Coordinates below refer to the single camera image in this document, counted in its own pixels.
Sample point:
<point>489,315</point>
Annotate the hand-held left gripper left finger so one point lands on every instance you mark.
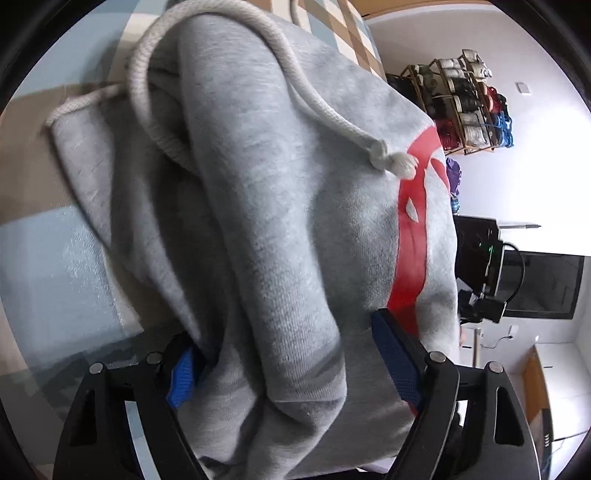
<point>181,378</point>

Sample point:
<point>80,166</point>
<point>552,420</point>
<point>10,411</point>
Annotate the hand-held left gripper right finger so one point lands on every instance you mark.
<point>395,360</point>

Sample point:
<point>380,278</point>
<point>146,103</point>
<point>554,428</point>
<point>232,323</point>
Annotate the grey printed hoodie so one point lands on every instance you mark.
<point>277,230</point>

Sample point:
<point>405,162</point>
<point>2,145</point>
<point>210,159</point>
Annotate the blue striped pack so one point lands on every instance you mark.
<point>455,206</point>

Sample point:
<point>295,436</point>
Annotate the purple bag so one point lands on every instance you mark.
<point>454,175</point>

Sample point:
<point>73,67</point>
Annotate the black monitor screen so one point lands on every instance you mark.
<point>545,286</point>

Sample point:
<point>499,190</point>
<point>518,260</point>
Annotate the wooden shoe rack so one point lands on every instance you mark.
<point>480,150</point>

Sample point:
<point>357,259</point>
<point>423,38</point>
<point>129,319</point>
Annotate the wooden cabinet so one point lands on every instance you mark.
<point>535,397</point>

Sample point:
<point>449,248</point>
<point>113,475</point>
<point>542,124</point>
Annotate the white light switch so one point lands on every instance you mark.
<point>523,88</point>

